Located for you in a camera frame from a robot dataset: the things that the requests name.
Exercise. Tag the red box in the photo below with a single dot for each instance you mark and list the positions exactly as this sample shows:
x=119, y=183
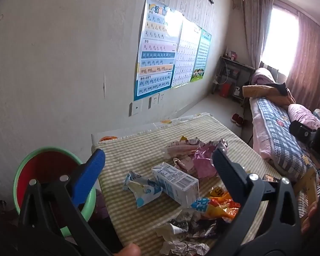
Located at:
x=225, y=90

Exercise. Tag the pink white striped wrapper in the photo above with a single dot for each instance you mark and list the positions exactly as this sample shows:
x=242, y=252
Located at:
x=178, y=148

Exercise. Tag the white printed table cover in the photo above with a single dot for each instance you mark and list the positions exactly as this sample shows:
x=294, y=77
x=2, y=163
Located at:
x=138, y=130

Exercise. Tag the small pink wrapper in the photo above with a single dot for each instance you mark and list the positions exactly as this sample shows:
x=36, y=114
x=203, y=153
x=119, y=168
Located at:
x=184, y=164

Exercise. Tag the dark metal shelf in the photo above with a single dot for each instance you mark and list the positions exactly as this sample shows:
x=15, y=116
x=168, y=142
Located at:
x=232, y=72

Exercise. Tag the white wall socket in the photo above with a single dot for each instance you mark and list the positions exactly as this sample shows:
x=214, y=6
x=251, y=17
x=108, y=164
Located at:
x=162, y=96
x=135, y=108
x=154, y=100

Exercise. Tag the wooden bed frame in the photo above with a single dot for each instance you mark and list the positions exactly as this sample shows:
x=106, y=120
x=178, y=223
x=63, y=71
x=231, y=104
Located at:
x=308, y=184

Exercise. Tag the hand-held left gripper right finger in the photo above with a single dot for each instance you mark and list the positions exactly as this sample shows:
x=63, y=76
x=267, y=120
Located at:
x=226, y=170

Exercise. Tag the brown blanket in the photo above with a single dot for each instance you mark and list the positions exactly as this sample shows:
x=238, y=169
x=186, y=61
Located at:
x=258, y=92

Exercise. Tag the blue white crumpled wrapper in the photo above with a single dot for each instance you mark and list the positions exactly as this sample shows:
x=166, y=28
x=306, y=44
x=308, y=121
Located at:
x=141, y=189

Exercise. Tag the red slipper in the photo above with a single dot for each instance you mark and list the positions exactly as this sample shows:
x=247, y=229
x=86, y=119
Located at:
x=234, y=117
x=240, y=122

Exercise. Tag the person's right hand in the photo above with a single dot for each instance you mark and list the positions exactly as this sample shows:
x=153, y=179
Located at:
x=309, y=216

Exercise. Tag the window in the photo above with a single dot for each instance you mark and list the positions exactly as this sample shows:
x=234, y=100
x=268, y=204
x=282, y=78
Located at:
x=280, y=37

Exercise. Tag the pink foil wrapper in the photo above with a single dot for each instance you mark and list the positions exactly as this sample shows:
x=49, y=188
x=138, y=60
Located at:
x=205, y=160

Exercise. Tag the pink curtain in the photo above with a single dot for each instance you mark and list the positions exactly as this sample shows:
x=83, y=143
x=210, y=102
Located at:
x=309, y=66

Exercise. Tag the green rimmed red bin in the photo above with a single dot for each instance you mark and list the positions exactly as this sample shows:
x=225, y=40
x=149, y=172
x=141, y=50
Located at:
x=42, y=165

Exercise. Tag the pink folded blanket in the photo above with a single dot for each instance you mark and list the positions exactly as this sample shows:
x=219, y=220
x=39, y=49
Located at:
x=264, y=76

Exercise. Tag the yellow wrapper with black label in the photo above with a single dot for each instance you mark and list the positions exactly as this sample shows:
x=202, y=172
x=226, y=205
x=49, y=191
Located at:
x=218, y=192

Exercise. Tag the person's left hand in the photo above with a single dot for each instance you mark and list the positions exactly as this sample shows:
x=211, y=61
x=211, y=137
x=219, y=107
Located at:
x=128, y=250

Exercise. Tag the white paper wrapper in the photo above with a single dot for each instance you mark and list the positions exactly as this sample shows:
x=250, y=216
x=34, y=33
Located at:
x=173, y=229

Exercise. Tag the white blue milk carton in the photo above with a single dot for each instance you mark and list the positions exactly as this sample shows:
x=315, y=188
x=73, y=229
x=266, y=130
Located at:
x=173, y=181

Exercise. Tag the pink pillow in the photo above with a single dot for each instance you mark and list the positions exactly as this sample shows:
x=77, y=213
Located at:
x=304, y=114

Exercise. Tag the crumpled grey white wrapper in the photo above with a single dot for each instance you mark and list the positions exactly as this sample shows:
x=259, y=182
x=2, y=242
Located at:
x=184, y=248

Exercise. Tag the bed with checkered quilt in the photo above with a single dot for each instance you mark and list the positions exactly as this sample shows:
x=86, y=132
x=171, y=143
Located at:
x=277, y=136

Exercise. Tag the blue letter wall poster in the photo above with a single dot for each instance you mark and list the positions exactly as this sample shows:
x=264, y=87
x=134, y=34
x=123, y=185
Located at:
x=154, y=58

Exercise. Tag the dark foil wrapper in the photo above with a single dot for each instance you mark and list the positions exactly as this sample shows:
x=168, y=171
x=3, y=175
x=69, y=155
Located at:
x=200, y=224

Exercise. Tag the black garment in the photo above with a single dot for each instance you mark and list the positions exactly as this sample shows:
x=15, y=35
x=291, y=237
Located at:
x=278, y=88

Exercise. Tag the orange snack wrapper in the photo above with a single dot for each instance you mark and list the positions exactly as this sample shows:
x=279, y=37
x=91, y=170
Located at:
x=213, y=208

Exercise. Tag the pink bed sheet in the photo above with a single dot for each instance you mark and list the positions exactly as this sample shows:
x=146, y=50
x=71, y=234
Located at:
x=261, y=133

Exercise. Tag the green number wall poster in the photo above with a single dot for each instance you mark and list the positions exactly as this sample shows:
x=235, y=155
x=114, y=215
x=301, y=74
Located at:
x=202, y=56

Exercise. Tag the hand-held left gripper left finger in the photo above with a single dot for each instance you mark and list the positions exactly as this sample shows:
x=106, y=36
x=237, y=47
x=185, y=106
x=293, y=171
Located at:
x=96, y=165

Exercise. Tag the white chart wall poster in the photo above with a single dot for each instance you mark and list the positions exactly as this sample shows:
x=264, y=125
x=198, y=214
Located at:
x=186, y=56

